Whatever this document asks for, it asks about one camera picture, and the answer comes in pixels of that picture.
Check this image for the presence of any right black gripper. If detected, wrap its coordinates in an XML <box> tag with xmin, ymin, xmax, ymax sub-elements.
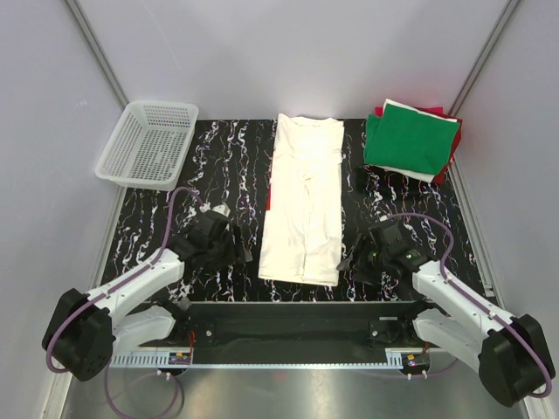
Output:
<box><xmin>336</xmin><ymin>233</ymin><xmax>390</xmax><ymax>286</ymax></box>

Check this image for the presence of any white t shirt red print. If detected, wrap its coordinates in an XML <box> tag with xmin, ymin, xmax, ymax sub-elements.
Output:
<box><xmin>259</xmin><ymin>113</ymin><xmax>344</xmax><ymax>286</ymax></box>

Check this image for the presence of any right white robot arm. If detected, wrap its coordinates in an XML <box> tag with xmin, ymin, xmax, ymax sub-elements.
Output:
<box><xmin>337</xmin><ymin>216</ymin><xmax>556</xmax><ymax>407</ymax></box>

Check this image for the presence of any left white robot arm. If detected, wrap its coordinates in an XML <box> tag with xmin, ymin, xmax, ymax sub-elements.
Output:
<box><xmin>42</xmin><ymin>203</ymin><xmax>252</xmax><ymax>381</ymax></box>

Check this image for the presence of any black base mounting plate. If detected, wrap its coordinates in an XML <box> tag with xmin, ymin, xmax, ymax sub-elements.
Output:
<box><xmin>145</xmin><ymin>301</ymin><xmax>431</xmax><ymax>361</ymax></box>

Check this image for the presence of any black marble pattern mat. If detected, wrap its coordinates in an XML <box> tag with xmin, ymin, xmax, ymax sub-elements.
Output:
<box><xmin>102</xmin><ymin>120</ymin><xmax>484</xmax><ymax>302</ymax></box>

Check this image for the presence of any white folded t shirt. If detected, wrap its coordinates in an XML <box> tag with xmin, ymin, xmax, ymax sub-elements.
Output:
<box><xmin>370</xmin><ymin>98</ymin><xmax>459</xmax><ymax>184</ymax></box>

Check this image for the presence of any white plastic mesh basket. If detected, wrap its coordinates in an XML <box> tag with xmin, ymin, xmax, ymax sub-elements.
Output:
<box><xmin>95</xmin><ymin>100</ymin><xmax>199</xmax><ymax>191</ymax></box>

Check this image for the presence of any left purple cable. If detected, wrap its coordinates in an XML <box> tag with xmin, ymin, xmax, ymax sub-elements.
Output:
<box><xmin>45</xmin><ymin>187</ymin><xmax>187</xmax><ymax>418</ymax></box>

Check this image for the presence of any white slotted cable duct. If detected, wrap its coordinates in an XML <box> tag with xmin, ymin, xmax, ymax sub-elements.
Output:
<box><xmin>109</xmin><ymin>349</ymin><xmax>404</xmax><ymax>370</ymax></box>

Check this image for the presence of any left aluminium corner post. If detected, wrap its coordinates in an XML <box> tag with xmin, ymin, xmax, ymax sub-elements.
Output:
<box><xmin>63</xmin><ymin>0</ymin><xmax>129</xmax><ymax>109</ymax></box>

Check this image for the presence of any aluminium corner post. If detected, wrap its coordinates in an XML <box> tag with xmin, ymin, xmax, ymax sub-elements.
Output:
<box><xmin>63</xmin><ymin>0</ymin><xmax>129</xmax><ymax>109</ymax></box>
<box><xmin>450</xmin><ymin>0</ymin><xmax>524</xmax><ymax>115</ymax></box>

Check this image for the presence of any right aluminium corner post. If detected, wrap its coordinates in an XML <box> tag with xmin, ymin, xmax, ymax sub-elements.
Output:
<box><xmin>450</xmin><ymin>0</ymin><xmax>524</xmax><ymax>115</ymax></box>

